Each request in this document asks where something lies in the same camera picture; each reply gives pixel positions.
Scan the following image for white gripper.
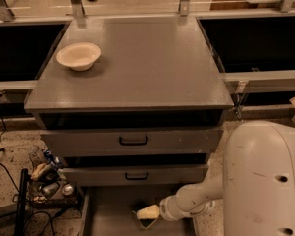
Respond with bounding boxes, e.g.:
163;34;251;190
137;196;182;221

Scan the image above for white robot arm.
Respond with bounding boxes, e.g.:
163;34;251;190
136;121;295;236

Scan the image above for grey bottom drawer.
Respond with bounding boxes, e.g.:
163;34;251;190
79;185;196;236

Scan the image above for grey drawer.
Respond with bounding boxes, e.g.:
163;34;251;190
79;185;196;236
41;128;223;157
63;164;208;187

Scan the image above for grey middle drawer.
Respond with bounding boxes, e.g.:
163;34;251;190
63;164;208;187

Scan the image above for grey drawer cabinet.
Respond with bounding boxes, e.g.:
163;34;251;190
24;15;235;236

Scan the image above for grey top drawer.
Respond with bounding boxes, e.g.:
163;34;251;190
41;128;223;157

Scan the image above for black metal stand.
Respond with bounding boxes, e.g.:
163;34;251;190
13;168;28;236

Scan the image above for white paper bowl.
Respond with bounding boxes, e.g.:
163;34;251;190
56;42;101;71

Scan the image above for black floor cables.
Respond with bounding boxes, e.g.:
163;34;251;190
0;115;83;236

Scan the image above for right metal frame rail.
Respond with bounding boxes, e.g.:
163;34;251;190
221;70;295;94

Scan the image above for metal frame rail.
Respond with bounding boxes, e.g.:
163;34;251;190
0;80;37;104
221;70;295;94

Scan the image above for left metal frame rail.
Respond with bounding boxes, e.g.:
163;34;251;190
0;80;37;104

